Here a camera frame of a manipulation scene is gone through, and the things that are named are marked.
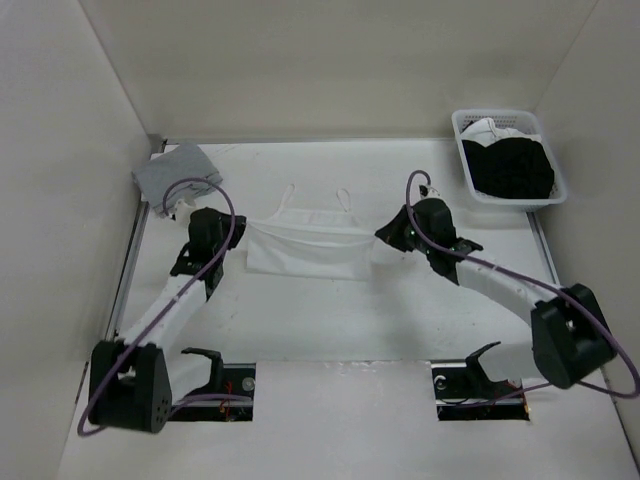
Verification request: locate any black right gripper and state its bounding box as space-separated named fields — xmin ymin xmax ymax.
xmin=376 ymin=204 xmax=434 ymax=255

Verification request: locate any white tank top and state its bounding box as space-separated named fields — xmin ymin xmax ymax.
xmin=245 ymin=184 xmax=375 ymax=281

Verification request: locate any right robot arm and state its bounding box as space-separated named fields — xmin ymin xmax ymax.
xmin=375 ymin=198 xmax=619 ymax=389

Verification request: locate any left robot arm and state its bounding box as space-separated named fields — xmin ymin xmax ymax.
xmin=77 ymin=208 xmax=252 ymax=437

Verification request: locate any folded grey tank top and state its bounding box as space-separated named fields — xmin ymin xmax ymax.
xmin=132 ymin=143 xmax=222 ymax=217

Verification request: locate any black tank top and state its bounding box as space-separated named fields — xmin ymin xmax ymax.
xmin=462 ymin=137 xmax=555 ymax=200

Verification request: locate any white garment in basket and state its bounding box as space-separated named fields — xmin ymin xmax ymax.
xmin=460 ymin=117 xmax=542 ymax=147

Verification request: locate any white plastic basket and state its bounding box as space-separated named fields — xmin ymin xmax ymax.
xmin=451 ymin=109 xmax=567 ymax=212

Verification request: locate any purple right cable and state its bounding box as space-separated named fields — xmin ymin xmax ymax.
xmin=404 ymin=170 xmax=640 ymax=400

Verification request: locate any purple cable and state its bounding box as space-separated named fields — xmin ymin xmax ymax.
xmin=77 ymin=177 xmax=239 ymax=437
xmin=404 ymin=170 xmax=640 ymax=400

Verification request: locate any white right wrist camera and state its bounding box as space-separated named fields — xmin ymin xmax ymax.
xmin=419 ymin=184 xmax=441 ymax=200

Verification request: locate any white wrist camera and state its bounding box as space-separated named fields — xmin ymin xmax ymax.
xmin=419 ymin=184 xmax=441 ymax=200
xmin=171 ymin=199 xmax=197 ymax=225

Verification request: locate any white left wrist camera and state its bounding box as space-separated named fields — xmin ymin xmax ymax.
xmin=171 ymin=199 xmax=197 ymax=225

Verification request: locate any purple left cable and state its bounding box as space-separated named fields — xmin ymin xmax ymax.
xmin=77 ymin=177 xmax=239 ymax=437

